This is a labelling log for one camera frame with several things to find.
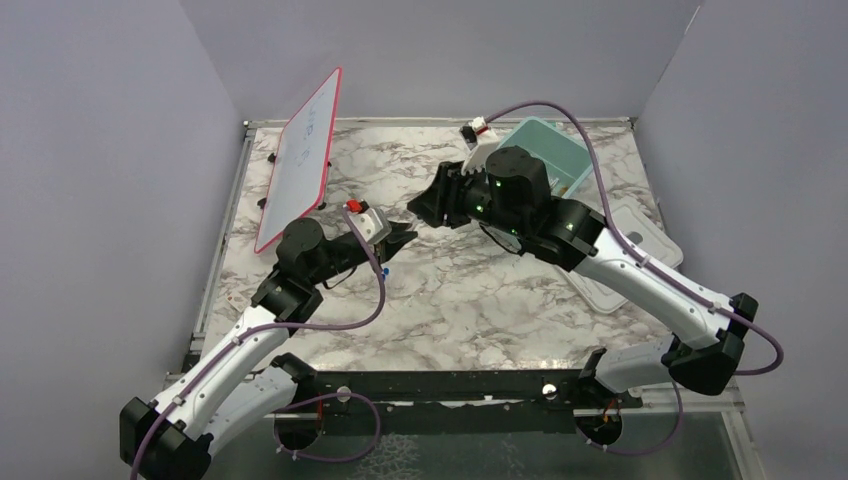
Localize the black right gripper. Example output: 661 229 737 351
407 158 529 241

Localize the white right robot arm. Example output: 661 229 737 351
407 147 758 407

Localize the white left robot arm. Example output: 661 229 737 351
119 209 418 479

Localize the teal plastic bin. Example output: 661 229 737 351
499 117 593 198

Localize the pink framed whiteboard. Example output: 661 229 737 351
254 67 343 254

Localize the white bin lid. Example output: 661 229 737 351
556 198 685 315

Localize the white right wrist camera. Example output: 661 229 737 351
459 116 500 175

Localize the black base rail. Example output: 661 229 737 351
271 369 636 442

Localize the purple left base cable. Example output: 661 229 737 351
272 388 384 464

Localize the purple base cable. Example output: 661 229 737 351
272 388 384 464
574 380 684 459

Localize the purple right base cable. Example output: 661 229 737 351
574 380 684 459

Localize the aluminium frame rail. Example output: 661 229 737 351
609 384 747 415

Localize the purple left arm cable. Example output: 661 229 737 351
129 208 388 480

